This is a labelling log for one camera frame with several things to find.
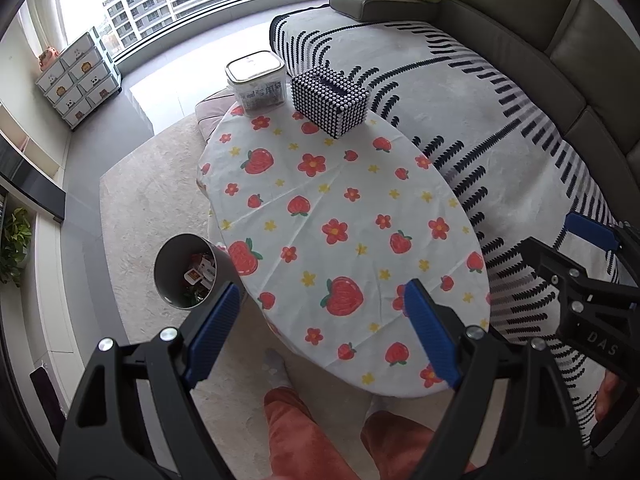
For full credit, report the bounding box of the pink floor cushion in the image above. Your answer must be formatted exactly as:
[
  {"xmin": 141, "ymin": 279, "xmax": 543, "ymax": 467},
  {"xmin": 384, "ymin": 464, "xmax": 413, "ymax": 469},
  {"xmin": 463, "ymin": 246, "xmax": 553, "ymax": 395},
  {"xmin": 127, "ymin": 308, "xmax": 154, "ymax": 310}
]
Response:
[{"xmin": 194, "ymin": 87, "xmax": 236, "ymax": 147}]

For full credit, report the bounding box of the person's leg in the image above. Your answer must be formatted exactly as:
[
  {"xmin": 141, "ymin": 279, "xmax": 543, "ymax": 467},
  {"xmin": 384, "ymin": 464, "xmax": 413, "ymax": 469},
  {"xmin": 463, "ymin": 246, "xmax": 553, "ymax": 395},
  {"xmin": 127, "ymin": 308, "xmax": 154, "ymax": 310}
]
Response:
[
  {"xmin": 360, "ymin": 392, "xmax": 476, "ymax": 480},
  {"xmin": 263, "ymin": 347, "xmax": 351, "ymax": 480}
]

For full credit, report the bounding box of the black white dotted tissue box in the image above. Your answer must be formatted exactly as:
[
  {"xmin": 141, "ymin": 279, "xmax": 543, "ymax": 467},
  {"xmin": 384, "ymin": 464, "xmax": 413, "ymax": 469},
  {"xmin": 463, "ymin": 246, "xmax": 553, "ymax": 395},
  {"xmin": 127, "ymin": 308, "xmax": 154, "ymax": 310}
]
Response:
[{"xmin": 290, "ymin": 66, "xmax": 372, "ymax": 140}]

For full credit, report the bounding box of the strawberry print tablecloth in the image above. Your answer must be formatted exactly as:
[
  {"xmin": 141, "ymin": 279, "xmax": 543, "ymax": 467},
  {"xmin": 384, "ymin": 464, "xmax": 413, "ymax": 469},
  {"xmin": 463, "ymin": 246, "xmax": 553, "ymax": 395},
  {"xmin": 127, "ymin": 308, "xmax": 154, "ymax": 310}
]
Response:
[{"xmin": 196, "ymin": 100, "xmax": 491, "ymax": 400}]

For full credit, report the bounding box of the beige fluffy rug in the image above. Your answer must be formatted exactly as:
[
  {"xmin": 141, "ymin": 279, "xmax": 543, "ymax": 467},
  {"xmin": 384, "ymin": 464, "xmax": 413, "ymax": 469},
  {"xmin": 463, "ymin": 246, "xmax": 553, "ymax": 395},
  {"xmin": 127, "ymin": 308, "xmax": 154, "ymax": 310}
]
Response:
[{"xmin": 99, "ymin": 112, "xmax": 451, "ymax": 480}]

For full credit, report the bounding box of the clear plastic lidded container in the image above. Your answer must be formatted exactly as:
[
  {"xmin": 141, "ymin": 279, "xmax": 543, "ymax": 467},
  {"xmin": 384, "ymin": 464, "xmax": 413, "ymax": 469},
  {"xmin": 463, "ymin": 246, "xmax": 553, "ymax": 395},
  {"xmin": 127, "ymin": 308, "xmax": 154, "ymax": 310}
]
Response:
[{"xmin": 225, "ymin": 51, "xmax": 287, "ymax": 117}]

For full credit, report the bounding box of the green potted plant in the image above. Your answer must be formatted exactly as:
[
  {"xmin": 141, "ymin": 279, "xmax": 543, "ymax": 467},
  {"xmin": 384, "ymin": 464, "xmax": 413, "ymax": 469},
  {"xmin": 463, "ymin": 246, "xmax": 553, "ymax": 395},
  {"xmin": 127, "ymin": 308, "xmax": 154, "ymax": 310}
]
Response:
[{"xmin": 0, "ymin": 207, "xmax": 33, "ymax": 288}]

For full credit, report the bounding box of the white black striped blanket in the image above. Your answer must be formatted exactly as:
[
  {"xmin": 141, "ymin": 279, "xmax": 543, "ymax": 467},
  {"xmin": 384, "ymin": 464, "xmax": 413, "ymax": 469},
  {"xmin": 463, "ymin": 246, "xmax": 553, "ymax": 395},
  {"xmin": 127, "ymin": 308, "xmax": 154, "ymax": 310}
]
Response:
[{"xmin": 269, "ymin": 2, "xmax": 626, "ymax": 441}]

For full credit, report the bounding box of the person's right hand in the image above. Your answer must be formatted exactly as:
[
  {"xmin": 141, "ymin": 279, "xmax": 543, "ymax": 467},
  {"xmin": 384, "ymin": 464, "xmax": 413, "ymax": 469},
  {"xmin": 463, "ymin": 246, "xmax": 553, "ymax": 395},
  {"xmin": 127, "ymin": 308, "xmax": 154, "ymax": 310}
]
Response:
[{"xmin": 595, "ymin": 371, "xmax": 627, "ymax": 423}]

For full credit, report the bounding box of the animal print drawer cabinet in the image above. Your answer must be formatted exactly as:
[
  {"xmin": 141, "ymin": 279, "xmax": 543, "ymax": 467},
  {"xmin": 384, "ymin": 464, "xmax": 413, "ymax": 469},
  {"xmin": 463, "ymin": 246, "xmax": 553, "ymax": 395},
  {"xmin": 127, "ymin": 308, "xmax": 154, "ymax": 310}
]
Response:
[{"xmin": 34, "ymin": 26, "xmax": 123, "ymax": 131}]

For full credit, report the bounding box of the grey green sofa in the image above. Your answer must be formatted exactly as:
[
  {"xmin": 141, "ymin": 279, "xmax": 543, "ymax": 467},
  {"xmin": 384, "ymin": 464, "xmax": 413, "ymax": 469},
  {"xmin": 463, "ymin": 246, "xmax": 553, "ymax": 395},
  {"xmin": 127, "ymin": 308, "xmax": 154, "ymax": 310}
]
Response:
[{"xmin": 329, "ymin": 0, "xmax": 640, "ymax": 201}]

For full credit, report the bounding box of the person's right leg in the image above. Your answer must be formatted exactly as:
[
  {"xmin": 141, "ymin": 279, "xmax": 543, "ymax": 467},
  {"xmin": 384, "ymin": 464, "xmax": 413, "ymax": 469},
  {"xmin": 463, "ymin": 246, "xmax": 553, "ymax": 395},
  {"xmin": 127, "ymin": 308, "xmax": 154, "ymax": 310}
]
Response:
[{"xmin": 360, "ymin": 392, "xmax": 476, "ymax": 480}]

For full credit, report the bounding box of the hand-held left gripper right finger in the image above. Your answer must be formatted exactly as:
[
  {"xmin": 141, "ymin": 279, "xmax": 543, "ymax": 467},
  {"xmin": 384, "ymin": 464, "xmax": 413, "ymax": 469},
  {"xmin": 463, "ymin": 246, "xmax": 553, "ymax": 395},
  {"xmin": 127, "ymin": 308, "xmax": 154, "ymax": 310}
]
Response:
[{"xmin": 404, "ymin": 279, "xmax": 587, "ymax": 480}]

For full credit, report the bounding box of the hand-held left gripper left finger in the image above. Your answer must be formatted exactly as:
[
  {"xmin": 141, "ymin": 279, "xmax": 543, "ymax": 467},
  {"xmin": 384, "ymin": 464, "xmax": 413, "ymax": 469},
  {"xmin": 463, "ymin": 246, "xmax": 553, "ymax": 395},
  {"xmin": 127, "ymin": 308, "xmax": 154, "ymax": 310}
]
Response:
[{"xmin": 57, "ymin": 280, "xmax": 241, "ymax": 480}]

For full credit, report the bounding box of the person's left leg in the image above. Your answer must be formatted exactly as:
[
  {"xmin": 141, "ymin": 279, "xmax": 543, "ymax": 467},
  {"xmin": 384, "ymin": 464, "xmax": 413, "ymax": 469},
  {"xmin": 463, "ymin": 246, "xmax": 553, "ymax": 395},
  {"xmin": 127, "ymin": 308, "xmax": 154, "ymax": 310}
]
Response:
[{"xmin": 263, "ymin": 347, "xmax": 351, "ymax": 480}]

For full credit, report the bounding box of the large window frame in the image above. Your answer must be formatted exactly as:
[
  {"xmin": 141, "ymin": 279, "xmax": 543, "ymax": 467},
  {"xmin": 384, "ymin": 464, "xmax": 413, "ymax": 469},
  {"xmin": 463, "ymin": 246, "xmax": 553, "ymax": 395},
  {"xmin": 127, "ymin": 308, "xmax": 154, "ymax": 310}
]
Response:
[{"xmin": 15, "ymin": 0, "xmax": 351, "ymax": 63}]

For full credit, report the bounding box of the white open shelf unit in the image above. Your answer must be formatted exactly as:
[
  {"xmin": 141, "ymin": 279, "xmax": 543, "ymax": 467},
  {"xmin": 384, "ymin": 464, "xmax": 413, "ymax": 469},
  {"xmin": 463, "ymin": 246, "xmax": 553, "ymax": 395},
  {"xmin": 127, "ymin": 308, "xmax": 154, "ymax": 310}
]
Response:
[{"xmin": 0, "ymin": 100, "xmax": 68, "ymax": 181}]

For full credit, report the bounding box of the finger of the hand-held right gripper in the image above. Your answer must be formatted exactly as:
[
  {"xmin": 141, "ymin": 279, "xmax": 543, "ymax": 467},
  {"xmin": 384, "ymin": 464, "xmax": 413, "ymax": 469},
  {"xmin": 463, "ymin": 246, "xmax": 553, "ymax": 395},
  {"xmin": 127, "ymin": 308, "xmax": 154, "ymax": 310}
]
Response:
[
  {"xmin": 564, "ymin": 211, "xmax": 638, "ymax": 261},
  {"xmin": 520, "ymin": 237, "xmax": 637, "ymax": 312}
]

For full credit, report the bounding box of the dark tall panel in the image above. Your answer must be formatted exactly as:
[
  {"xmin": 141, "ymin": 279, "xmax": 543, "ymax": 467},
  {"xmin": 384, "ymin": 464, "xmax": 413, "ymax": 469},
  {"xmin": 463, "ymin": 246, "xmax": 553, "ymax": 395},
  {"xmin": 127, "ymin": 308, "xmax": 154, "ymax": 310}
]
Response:
[{"xmin": 0, "ymin": 137, "xmax": 67, "ymax": 221}]

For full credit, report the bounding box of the grey round trash bin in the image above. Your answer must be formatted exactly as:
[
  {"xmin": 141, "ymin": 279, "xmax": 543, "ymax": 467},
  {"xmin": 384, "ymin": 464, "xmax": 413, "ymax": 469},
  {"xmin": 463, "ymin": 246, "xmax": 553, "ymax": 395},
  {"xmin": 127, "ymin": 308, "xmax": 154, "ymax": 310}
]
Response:
[{"xmin": 153, "ymin": 233, "xmax": 248, "ymax": 308}]

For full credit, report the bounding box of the dark purple cloth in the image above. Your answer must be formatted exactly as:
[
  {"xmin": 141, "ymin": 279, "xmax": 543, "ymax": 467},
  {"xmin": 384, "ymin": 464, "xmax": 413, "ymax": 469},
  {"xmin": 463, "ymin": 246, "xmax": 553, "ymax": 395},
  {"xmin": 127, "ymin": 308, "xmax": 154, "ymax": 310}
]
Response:
[{"xmin": 29, "ymin": 366, "xmax": 67, "ymax": 441}]

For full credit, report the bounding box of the white low cabinet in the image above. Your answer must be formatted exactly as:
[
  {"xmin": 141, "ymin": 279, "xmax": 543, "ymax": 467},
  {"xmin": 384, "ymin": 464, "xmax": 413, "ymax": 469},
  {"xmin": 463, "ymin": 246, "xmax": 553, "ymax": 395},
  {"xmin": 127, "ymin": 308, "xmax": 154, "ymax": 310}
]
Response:
[{"xmin": 0, "ymin": 200, "xmax": 96, "ymax": 411}]

